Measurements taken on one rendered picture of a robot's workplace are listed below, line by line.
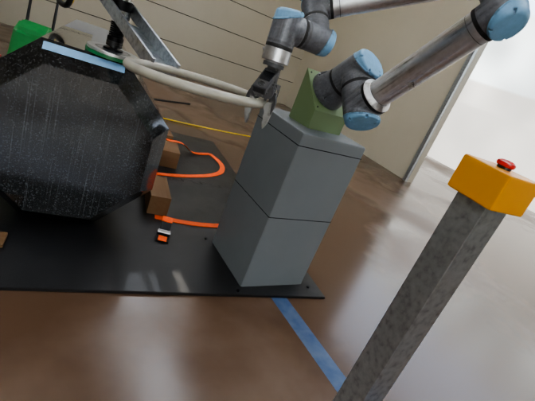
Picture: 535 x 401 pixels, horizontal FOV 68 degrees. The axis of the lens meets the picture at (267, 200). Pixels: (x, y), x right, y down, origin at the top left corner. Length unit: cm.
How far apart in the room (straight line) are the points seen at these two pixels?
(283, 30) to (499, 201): 79
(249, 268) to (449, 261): 119
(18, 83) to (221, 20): 620
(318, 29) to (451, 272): 84
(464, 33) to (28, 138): 171
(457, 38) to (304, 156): 73
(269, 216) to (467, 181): 108
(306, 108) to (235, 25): 615
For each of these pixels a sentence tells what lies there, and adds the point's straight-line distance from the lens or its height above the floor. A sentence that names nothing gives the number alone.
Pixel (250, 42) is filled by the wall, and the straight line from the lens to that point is 814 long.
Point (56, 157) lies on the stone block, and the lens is 197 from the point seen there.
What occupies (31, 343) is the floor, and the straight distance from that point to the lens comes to 159.
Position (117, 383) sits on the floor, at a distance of 150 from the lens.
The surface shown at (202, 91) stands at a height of 95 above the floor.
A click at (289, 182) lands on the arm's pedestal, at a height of 61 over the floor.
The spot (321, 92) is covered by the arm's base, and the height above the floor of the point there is 101.
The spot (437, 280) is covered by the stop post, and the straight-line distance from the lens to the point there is 99.
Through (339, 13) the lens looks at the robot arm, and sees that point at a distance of 148.
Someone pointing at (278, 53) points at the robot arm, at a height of 111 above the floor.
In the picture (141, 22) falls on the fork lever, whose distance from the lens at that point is 191.
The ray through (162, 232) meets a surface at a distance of 220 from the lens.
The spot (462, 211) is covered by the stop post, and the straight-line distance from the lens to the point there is 96.
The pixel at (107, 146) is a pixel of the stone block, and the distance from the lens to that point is 194.
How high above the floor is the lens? 115
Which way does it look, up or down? 21 degrees down
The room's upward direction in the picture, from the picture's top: 22 degrees clockwise
